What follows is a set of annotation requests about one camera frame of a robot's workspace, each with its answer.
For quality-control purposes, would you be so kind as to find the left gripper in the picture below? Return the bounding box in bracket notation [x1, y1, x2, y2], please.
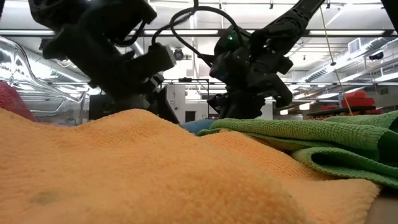
[42, 23, 180, 124]

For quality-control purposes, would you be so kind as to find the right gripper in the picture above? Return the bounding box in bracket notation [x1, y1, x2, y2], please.
[206, 43, 295, 120]

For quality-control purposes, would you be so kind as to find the blue microfiber towel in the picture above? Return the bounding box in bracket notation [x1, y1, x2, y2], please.
[179, 119, 215, 135]

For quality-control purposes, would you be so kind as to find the clear plastic bin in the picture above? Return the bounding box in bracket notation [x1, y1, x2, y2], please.
[0, 35, 91, 127]

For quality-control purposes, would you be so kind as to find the pink microfiber towel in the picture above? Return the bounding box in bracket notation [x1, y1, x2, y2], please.
[0, 81, 38, 123]

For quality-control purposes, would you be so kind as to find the green microfiber towel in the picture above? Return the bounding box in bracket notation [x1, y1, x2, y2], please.
[196, 110, 398, 189]

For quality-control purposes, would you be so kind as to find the orange microfiber towel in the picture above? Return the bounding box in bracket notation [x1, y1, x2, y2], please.
[0, 107, 382, 224]

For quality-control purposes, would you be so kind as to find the white panel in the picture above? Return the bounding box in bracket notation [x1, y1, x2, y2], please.
[166, 83, 187, 124]

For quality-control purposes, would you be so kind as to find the white equipment cabinet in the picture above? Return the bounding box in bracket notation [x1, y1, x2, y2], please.
[185, 101, 274, 121]

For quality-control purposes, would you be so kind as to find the black monitor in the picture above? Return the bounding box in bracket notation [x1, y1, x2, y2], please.
[88, 93, 125, 121]

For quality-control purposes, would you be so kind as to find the white air vent grille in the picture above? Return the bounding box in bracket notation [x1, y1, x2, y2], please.
[348, 37, 362, 55]

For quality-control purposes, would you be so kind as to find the black ceiling fixture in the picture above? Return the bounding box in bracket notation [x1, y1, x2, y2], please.
[368, 51, 386, 62]

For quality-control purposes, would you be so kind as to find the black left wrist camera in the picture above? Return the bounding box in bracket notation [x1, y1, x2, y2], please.
[130, 42, 177, 75]

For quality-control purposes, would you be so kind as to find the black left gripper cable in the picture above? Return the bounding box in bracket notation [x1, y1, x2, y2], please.
[110, 0, 200, 47]

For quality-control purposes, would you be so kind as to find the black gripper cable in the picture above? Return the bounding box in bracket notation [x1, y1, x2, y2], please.
[110, 0, 200, 47]
[169, 5, 245, 63]

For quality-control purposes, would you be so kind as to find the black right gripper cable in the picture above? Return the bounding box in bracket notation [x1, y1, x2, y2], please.
[169, 5, 245, 63]

